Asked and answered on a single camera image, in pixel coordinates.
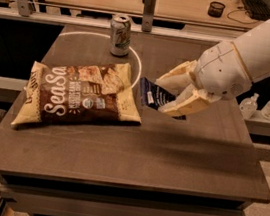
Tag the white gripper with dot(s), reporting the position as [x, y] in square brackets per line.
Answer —
[222, 69]

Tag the blue rxbar blueberry bar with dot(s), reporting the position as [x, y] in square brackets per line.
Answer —
[154, 96]

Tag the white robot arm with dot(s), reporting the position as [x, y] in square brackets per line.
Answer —
[254, 48]

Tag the brown sea salt chip bag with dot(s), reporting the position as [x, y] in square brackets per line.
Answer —
[78, 94]

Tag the black mesh cup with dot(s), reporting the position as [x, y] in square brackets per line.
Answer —
[216, 9]

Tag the green soda can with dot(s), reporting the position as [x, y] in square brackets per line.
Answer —
[120, 34]

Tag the black keyboard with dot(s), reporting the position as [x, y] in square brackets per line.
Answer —
[257, 9]

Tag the metal rail bracket middle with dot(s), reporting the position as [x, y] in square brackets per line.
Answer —
[148, 15]

